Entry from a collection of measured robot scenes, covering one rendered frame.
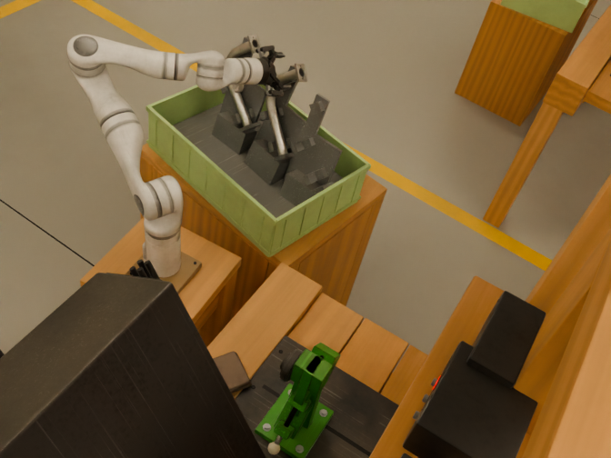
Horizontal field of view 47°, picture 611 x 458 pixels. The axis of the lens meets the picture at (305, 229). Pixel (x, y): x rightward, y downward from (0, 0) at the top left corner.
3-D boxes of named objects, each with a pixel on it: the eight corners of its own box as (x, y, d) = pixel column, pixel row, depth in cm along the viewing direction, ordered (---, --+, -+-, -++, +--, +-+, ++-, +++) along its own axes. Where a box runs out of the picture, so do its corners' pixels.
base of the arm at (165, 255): (140, 269, 192) (137, 231, 178) (157, 245, 197) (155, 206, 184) (170, 282, 190) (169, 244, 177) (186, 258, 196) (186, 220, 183)
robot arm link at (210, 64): (226, 53, 181) (172, 46, 178) (223, 87, 184) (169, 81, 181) (224, 50, 188) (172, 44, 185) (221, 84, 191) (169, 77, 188)
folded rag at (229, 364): (205, 363, 172) (206, 357, 170) (235, 353, 175) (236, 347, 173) (221, 397, 167) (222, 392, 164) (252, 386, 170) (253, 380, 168)
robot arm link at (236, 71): (247, 92, 194) (251, 60, 192) (207, 94, 183) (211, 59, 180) (229, 87, 198) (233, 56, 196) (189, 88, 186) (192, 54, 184)
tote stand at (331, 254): (141, 287, 292) (138, 147, 234) (230, 226, 323) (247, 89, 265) (258, 394, 268) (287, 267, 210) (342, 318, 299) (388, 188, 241)
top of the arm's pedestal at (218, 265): (80, 288, 191) (79, 280, 188) (150, 218, 212) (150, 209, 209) (178, 343, 185) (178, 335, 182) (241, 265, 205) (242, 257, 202)
